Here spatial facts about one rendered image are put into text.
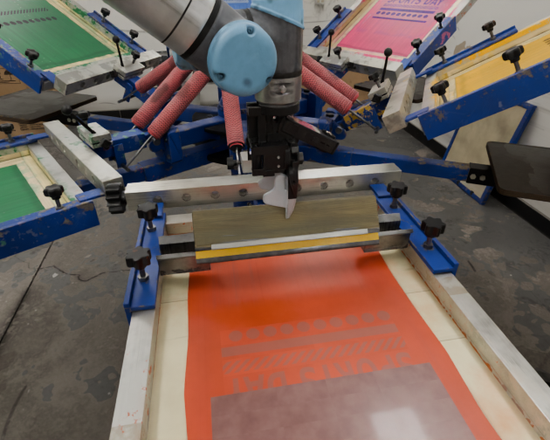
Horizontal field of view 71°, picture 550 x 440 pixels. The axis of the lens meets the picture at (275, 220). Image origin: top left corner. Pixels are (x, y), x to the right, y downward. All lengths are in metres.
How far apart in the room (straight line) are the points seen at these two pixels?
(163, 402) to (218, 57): 0.46
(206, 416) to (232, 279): 0.28
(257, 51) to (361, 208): 0.42
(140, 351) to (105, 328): 1.49
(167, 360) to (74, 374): 1.35
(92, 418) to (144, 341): 1.20
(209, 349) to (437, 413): 0.35
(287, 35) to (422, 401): 0.55
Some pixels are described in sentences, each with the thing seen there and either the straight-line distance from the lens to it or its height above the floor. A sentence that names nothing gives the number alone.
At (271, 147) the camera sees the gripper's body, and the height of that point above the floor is 1.23.
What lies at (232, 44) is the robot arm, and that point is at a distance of 0.43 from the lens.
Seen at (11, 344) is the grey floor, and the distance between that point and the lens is 2.27.
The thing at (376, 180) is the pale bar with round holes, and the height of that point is 1.01.
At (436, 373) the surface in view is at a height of 0.96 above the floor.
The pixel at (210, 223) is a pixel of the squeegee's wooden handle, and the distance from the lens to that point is 0.72.
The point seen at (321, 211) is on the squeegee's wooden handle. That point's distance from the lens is 0.74.
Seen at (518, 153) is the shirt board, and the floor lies 0.95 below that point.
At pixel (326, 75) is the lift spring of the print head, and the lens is 1.44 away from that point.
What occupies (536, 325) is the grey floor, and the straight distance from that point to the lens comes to 2.36.
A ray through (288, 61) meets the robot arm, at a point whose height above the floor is 1.36.
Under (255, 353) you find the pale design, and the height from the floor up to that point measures 0.96.
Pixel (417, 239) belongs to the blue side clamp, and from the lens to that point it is 0.86.
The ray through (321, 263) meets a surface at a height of 0.96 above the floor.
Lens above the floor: 1.47
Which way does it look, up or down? 33 degrees down
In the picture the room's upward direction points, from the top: straight up
